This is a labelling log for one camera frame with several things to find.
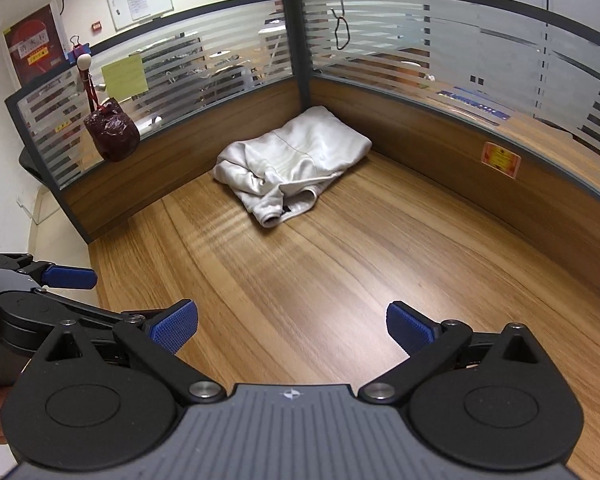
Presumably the red wall poster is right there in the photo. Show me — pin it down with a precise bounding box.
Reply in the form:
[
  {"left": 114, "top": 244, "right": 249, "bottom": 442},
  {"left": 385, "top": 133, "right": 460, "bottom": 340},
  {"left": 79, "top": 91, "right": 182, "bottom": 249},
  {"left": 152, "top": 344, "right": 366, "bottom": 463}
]
[{"left": 2, "top": 4, "right": 67, "bottom": 89}]

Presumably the white button-up shirt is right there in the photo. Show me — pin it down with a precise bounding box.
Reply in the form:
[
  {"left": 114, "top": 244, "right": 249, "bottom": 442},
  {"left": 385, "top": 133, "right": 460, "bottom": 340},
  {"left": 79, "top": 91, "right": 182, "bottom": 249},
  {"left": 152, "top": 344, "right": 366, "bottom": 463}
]
[{"left": 212, "top": 106, "right": 374, "bottom": 230}]

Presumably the wall whiteboard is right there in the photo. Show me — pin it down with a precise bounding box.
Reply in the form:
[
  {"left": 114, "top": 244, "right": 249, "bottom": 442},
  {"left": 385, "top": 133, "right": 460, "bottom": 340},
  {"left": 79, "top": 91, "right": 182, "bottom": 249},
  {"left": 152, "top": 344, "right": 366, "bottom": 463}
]
[{"left": 105, "top": 0, "right": 175, "bottom": 31}]

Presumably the black hanging hook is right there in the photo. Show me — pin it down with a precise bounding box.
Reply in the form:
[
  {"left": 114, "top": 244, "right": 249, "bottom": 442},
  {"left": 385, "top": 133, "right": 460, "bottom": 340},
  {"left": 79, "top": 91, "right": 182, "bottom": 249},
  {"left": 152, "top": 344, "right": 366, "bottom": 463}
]
[{"left": 329, "top": 0, "right": 351, "bottom": 52}]

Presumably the dark red plastic bag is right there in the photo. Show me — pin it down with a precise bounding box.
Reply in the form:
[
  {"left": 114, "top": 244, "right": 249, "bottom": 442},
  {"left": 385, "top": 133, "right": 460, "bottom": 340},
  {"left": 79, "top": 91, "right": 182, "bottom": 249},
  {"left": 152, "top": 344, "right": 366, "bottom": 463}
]
[{"left": 83, "top": 99, "right": 141, "bottom": 163}]

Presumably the red strap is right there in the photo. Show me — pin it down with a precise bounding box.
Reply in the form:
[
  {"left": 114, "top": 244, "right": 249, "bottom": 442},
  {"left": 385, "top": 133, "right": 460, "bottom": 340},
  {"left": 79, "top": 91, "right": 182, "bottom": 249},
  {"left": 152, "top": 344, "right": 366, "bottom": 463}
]
[{"left": 79, "top": 69, "right": 104, "bottom": 112}]

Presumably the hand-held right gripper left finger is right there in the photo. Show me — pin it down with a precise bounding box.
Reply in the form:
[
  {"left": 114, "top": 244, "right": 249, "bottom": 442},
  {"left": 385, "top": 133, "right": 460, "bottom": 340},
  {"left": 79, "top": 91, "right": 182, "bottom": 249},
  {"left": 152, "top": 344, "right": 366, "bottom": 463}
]
[{"left": 26, "top": 299, "right": 227, "bottom": 404}]

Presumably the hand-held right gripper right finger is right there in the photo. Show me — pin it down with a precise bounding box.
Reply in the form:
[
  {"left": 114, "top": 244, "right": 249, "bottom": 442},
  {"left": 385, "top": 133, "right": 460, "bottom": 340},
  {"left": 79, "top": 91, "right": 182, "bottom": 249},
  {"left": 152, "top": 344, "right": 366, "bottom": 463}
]
[{"left": 358, "top": 301, "right": 557, "bottom": 404}]

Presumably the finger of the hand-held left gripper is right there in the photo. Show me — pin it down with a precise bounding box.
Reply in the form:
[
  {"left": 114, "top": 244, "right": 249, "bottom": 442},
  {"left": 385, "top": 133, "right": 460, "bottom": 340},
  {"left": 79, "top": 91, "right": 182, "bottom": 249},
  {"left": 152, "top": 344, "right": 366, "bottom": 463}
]
[
  {"left": 55, "top": 295, "right": 127, "bottom": 332},
  {"left": 17, "top": 254, "right": 99, "bottom": 291}
]

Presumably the red and yellow sticker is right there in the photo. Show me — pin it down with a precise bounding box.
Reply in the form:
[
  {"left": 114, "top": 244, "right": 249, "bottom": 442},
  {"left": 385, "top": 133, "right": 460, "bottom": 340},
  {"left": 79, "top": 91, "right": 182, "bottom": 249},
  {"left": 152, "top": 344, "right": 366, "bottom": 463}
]
[{"left": 481, "top": 140, "right": 522, "bottom": 180}]

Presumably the yellow paper note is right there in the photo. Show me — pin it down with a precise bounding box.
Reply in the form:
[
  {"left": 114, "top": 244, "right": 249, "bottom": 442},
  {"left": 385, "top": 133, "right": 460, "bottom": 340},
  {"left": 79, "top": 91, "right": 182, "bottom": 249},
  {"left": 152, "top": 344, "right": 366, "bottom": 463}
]
[{"left": 101, "top": 53, "right": 149, "bottom": 95}]

